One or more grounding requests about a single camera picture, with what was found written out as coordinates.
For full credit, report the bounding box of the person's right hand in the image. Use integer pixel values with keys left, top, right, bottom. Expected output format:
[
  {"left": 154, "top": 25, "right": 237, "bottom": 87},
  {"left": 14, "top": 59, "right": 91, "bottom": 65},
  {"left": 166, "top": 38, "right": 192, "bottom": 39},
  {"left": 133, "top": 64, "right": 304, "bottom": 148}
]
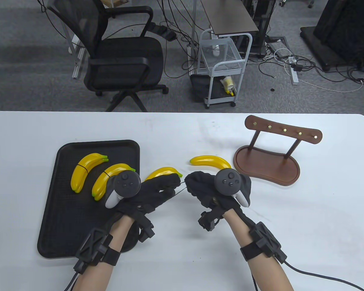
[{"left": 184, "top": 171, "right": 242, "bottom": 217}]

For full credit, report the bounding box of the person's left hand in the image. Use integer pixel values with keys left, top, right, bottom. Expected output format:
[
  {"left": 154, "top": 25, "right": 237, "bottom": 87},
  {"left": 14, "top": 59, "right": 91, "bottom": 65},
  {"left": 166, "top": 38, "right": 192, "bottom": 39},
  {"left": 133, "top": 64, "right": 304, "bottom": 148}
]
[{"left": 115, "top": 174, "right": 181, "bottom": 223}]

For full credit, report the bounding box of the yellow plastic banana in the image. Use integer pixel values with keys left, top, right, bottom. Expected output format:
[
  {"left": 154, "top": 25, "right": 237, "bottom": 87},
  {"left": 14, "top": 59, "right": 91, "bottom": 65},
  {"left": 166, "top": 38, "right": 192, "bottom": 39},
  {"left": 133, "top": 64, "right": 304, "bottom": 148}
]
[
  {"left": 71, "top": 153, "right": 108, "bottom": 191},
  {"left": 92, "top": 163, "right": 136, "bottom": 197},
  {"left": 190, "top": 155, "right": 232, "bottom": 171},
  {"left": 75, "top": 157, "right": 109, "bottom": 193},
  {"left": 143, "top": 167, "right": 183, "bottom": 182},
  {"left": 94, "top": 169, "right": 136, "bottom": 201}
]

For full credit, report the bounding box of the person's right forearm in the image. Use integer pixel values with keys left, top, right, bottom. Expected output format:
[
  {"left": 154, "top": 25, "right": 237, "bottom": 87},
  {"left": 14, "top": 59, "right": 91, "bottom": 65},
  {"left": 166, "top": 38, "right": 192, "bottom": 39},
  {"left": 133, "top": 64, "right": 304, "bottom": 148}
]
[{"left": 223, "top": 209, "right": 295, "bottom": 291}]

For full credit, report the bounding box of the black right forearm tracker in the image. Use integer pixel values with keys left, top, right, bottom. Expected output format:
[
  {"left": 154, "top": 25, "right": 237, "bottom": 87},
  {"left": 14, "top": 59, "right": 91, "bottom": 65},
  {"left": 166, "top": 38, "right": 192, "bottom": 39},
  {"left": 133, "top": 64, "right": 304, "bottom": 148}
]
[{"left": 240, "top": 222, "right": 287, "bottom": 263}]

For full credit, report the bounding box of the black left forearm tracker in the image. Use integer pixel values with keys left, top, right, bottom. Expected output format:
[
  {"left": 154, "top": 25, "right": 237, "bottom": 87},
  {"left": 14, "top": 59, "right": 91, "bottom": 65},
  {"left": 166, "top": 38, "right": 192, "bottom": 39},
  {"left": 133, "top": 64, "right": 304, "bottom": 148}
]
[{"left": 74, "top": 228, "right": 121, "bottom": 275}]

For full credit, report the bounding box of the person's left forearm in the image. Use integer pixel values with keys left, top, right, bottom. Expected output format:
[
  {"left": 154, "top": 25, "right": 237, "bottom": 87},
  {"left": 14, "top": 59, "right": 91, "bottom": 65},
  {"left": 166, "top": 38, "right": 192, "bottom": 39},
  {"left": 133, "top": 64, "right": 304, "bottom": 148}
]
[{"left": 74, "top": 214, "right": 134, "bottom": 291}]

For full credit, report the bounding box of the grey right hand controller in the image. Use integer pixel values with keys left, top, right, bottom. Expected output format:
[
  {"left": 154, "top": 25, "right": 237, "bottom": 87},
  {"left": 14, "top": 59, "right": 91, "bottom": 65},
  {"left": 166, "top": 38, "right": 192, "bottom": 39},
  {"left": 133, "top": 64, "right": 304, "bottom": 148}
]
[{"left": 214, "top": 169, "right": 252, "bottom": 208}]

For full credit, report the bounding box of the grey hand controller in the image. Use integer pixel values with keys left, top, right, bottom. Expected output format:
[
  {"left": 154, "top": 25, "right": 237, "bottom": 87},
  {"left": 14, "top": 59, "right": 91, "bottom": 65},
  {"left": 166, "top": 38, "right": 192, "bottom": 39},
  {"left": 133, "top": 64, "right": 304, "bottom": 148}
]
[
  {"left": 105, "top": 171, "right": 141, "bottom": 209},
  {"left": 214, "top": 169, "right": 252, "bottom": 208}
]

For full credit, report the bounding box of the grey left hand controller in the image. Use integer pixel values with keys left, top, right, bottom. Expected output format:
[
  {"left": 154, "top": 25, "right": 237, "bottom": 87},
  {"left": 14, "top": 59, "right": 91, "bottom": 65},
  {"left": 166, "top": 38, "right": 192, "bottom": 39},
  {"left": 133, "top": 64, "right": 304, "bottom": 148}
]
[{"left": 105, "top": 171, "right": 141, "bottom": 209}]

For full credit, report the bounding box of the brown wooden hook stand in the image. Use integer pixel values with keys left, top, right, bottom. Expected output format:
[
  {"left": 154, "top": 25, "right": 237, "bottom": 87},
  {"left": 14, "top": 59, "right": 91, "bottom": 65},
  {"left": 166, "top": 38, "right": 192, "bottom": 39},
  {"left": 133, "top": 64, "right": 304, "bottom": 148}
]
[{"left": 233, "top": 115, "right": 323, "bottom": 186}]

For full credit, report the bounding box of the black plastic tray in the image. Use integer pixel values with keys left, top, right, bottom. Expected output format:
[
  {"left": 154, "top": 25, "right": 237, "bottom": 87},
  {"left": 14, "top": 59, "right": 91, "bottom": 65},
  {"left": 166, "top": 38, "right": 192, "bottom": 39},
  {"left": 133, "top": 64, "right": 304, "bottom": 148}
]
[{"left": 37, "top": 140, "right": 140, "bottom": 259}]

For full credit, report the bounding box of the black mesh office chair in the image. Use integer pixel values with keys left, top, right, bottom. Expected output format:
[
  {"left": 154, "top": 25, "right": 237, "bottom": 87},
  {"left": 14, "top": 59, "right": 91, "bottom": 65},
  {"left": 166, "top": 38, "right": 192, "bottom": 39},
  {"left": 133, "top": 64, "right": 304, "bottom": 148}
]
[{"left": 46, "top": 0, "right": 169, "bottom": 112}]

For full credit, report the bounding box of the grey floor socket box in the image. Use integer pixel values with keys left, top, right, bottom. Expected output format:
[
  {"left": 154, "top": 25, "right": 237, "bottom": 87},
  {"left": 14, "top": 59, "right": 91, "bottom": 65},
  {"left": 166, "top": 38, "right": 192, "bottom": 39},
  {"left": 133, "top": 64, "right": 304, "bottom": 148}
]
[{"left": 265, "top": 38, "right": 289, "bottom": 58}]

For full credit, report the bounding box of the brown side table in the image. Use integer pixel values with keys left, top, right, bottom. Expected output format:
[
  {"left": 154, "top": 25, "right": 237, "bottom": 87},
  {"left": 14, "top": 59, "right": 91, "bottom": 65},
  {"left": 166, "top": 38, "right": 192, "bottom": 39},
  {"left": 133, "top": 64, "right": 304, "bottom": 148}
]
[{"left": 200, "top": 0, "right": 259, "bottom": 38}]

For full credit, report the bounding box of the brown cardboard box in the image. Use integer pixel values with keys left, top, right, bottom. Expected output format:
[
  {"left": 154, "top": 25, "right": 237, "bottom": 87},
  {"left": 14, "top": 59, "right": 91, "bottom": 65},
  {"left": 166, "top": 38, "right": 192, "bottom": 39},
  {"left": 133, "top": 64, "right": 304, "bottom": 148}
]
[{"left": 102, "top": 0, "right": 131, "bottom": 8}]

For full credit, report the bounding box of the black equipment stand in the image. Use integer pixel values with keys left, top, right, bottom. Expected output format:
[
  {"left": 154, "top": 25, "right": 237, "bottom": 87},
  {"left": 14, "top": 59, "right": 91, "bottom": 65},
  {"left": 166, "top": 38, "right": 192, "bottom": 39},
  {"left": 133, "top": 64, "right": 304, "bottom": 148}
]
[{"left": 300, "top": 0, "right": 364, "bottom": 72}]

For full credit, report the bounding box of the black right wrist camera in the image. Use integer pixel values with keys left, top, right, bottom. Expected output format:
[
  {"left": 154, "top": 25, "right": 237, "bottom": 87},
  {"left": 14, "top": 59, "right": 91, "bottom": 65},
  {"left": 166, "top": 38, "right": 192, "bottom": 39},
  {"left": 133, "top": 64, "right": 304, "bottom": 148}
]
[{"left": 198, "top": 209, "right": 225, "bottom": 232}]

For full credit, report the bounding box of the black left tracker cable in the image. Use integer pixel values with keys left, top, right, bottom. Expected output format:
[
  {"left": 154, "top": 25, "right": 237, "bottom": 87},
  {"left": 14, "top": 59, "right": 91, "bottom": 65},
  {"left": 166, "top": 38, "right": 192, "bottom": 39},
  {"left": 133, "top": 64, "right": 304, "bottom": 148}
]
[{"left": 64, "top": 271, "right": 81, "bottom": 291}]

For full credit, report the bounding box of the black tracker cable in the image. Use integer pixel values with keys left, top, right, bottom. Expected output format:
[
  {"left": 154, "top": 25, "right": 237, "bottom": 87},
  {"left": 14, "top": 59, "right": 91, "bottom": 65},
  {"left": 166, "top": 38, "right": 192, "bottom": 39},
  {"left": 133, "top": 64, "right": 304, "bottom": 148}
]
[
  {"left": 252, "top": 259, "right": 364, "bottom": 291},
  {"left": 64, "top": 271, "right": 81, "bottom": 291}
]

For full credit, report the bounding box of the white wire cart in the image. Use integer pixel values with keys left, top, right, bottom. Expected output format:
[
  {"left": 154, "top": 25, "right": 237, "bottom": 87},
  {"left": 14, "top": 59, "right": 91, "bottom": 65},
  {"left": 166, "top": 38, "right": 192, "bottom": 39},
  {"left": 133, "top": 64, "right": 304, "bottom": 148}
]
[{"left": 198, "top": 29, "right": 253, "bottom": 109}]

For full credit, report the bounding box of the white aluminium frame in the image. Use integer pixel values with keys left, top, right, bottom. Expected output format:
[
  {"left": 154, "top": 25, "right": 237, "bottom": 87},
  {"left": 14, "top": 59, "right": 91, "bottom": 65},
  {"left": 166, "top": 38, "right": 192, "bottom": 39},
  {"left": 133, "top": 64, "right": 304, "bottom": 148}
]
[{"left": 68, "top": 33, "right": 87, "bottom": 79}]

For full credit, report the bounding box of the black right tracker cable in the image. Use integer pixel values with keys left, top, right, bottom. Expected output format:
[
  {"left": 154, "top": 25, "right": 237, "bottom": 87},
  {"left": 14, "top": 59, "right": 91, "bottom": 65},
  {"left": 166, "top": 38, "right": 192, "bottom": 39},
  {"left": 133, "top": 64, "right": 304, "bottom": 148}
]
[{"left": 252, "top": 259, "right": 364, "bottom": 291}]

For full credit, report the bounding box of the white floor cable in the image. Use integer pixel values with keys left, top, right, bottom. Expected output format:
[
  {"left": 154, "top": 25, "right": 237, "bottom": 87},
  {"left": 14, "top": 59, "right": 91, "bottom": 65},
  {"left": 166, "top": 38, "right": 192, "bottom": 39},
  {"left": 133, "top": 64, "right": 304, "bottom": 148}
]
[{"left": 297, "top": 76, "right": 364, "bottom": 93}]

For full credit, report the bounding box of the black desk frame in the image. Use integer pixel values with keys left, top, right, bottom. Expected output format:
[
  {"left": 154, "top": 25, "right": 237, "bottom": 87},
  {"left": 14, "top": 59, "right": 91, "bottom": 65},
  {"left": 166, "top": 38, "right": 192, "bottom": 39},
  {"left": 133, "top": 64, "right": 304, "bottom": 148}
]
[{"left": 243, "top": 0, "right": 277, "bottom": 58}]

